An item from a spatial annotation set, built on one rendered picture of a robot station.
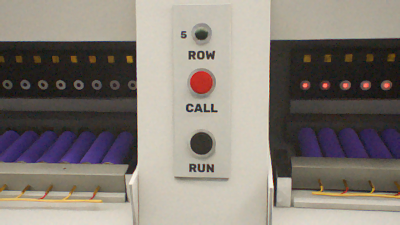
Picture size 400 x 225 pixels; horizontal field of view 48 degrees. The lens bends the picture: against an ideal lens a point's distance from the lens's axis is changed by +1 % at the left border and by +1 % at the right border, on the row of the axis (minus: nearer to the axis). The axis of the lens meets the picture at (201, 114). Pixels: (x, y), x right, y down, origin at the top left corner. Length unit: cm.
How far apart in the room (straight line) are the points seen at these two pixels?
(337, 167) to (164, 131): 15
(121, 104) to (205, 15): 22
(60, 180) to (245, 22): 21
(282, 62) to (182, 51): 22
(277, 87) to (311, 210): 18
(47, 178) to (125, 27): 15
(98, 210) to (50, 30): 15
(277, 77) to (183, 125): 22
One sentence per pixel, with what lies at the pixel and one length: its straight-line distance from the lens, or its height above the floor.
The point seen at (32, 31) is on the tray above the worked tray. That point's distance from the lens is 36.
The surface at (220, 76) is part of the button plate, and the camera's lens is 31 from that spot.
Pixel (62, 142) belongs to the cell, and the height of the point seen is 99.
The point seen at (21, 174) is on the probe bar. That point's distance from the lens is 41.
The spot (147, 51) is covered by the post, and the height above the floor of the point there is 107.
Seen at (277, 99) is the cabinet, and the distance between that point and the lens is 51.
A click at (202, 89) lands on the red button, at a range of 31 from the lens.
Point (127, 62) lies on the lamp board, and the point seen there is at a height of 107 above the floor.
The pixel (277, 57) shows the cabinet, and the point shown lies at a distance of 51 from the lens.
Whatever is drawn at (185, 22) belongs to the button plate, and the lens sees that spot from 31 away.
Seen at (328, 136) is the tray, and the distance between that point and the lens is 45.
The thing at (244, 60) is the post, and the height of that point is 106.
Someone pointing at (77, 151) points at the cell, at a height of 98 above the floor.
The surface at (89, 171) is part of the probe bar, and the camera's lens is 39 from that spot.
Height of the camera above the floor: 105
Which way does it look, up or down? 5 degrees down
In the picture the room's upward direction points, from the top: straight up
